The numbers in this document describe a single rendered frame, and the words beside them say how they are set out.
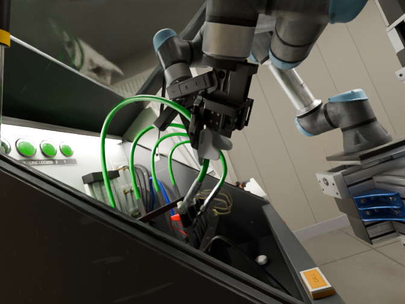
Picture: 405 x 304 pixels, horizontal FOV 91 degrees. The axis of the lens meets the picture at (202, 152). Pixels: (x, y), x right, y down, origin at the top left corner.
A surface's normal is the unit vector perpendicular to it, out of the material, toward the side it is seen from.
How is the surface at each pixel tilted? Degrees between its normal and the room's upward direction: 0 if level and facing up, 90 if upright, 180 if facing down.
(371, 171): 90
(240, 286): 43
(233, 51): 130
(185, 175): 90
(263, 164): 90
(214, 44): 105
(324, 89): 90
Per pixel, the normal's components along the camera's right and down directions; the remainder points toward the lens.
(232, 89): -0.58, 0.39
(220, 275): 0.37, -0.93
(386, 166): -0.10, -0.05
